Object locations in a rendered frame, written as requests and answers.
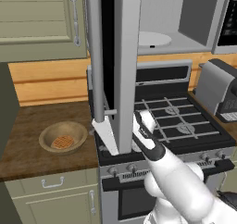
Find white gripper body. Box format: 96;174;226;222
91;115;119;156

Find tan wooden bowl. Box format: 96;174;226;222
38;119;89;156

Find brown round waffle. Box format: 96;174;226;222
50;135;75;151

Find grey microwave door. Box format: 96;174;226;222
84;0;143;156

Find olive base cupboard door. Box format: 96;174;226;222
11;186;102;224

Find white microwave turntable plate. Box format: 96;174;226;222
137;31;173;48

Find grey microwave oven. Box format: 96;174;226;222
136;0;237;56

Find olive drawer front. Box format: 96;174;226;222
4;168;100;200

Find steel gas stove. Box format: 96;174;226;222
87;58;237;224

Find dark grey tall cabinet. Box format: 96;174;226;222
0;61;24;224

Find grey toaster oven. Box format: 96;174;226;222
193;57;237;124

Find grey microwave door handle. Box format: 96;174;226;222
85;0;119;124

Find silver base cupboard handle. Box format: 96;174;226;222
88;189;97;217

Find silver drawer handle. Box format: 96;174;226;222
41;176;66;190

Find silver wall cupboard handle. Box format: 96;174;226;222
69;0;82;47

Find olive wall cupboard door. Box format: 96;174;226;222
0;0;90;63

